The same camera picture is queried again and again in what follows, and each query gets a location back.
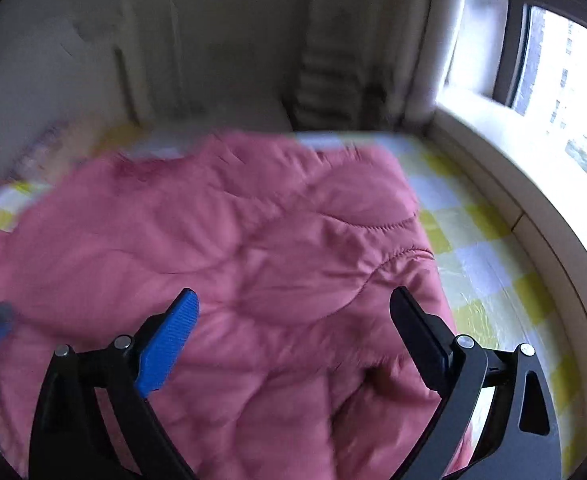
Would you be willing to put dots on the colourful patterned pillow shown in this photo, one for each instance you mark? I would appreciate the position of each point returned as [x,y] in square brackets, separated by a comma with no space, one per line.
[58,150]

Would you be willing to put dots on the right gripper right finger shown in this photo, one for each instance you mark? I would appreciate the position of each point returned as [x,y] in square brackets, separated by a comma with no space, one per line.
[520,438]

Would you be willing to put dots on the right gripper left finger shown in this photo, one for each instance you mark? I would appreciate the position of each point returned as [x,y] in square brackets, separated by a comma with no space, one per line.
[93,419]

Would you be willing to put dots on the striped grey curtain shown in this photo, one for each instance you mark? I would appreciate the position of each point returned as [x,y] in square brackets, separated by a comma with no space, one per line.
[344,71]

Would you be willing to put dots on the window with dark frame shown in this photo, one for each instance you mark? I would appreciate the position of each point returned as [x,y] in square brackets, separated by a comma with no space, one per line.
[531,56]

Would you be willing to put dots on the white window sill ledge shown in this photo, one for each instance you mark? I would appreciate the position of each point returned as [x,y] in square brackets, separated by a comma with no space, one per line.
[541,191]

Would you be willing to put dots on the yellow white checkered bedsheet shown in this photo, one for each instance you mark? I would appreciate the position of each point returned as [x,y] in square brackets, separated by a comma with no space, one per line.
[473,259]

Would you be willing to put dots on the pink quilted down jacket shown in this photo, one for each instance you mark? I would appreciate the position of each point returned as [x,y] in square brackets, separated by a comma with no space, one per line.
[233,284]

